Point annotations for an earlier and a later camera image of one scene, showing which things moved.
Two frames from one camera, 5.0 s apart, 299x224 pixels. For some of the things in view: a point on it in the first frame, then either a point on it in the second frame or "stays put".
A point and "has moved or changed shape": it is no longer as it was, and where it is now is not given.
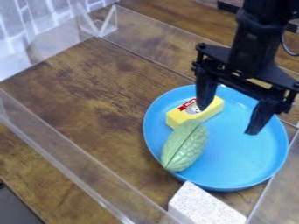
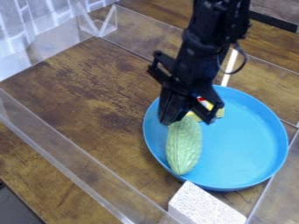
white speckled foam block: [194, 206] stays put
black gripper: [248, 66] → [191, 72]
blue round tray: [237, 160] stays put
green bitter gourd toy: [183, 146] has moved or changed shape
